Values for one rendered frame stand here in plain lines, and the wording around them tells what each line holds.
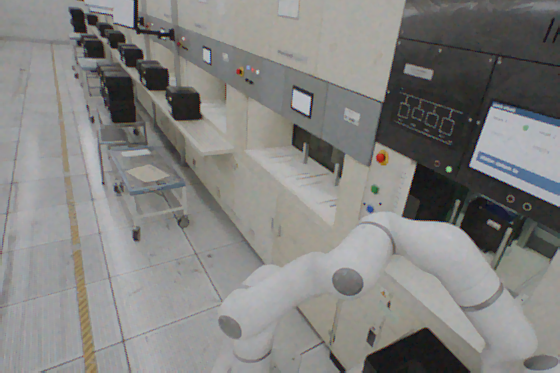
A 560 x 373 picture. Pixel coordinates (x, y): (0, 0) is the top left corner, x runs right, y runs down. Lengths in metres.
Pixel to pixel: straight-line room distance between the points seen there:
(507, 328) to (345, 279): 0.29
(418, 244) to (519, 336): 0.23
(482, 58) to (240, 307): 0.97
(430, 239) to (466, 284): 0.10
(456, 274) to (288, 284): 0.37
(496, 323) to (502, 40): 0.77
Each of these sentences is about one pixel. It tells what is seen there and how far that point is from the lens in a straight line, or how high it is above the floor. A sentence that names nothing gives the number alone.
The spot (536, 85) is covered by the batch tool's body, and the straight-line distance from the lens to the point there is 1.08.
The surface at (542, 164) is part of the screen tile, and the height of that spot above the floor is 1.56.
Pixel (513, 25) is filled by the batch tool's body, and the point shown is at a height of 1.88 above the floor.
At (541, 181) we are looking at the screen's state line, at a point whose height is 1.51.
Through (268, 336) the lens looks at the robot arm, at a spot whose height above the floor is 1.02.
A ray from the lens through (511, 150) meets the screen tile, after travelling 1.10.
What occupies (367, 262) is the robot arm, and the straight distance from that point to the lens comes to 0.62.
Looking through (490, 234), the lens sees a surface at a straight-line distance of 1.80.
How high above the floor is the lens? 1.82
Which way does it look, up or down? 27 degrees down
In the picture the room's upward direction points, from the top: 9 degrees clockwise
